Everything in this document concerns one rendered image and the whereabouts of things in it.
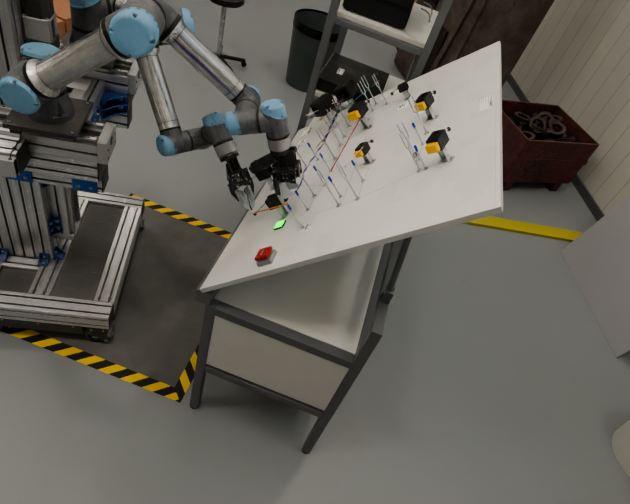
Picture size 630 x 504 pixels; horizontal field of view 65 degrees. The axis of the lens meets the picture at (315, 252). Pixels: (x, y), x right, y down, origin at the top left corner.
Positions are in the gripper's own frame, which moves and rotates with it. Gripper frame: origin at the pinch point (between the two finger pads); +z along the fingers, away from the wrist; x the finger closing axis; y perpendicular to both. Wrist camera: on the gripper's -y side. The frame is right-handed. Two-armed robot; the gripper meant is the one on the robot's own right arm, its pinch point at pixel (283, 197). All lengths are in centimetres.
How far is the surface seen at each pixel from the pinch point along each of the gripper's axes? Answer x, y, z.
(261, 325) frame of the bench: -31.1, -2.8, 33.6
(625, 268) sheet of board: 159, 173, 153
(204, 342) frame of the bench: -32, -29, 48
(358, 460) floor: -25, 26, 131
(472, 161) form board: -5, 62, -21
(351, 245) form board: -30.2, 32.0, -7.1
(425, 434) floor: 1, 55, 142
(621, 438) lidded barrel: 40, 158, 173
